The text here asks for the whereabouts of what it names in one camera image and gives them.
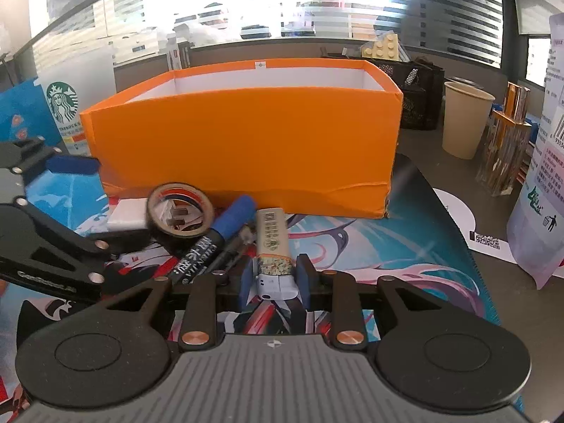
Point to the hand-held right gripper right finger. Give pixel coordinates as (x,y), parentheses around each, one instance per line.
(304,280)

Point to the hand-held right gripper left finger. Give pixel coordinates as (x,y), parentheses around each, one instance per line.
(247,282)

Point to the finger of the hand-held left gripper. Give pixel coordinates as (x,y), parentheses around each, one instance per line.
(57,246)
(72,164)

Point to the white power adapter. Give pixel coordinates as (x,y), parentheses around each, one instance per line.
(127,216)

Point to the orange cardboard box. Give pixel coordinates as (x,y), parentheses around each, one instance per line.
(242,141)

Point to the black pen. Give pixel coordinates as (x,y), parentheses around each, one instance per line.
(233,246)

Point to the blue marker pen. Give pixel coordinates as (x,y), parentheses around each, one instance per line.
(207,246)

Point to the translucent plastic cup green logo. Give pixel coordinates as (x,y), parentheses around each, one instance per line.
(61,101)

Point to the blue paper bag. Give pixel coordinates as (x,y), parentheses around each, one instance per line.
(22,110)

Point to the black tape roll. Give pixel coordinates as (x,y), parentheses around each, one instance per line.
(165,241)

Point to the printed mouse mat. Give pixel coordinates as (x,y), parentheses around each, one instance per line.
(396,246)

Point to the black and white pen box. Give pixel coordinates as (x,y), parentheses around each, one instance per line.
(176,55)

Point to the round white paper sheet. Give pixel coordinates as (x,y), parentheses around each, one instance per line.
(458,216)

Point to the black mesh basket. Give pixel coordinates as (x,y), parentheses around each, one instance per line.
(418,105)

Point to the beige paper cup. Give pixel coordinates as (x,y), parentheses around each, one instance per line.
(467,119)

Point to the amber perfume bottle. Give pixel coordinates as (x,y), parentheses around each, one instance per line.
(502,158)

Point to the yellow building brick plate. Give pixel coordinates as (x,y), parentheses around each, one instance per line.
(383,48)

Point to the pale purple pouch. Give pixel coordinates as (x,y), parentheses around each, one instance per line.
(542,163)

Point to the striped glass partition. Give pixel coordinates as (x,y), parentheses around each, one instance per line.
(440,9)

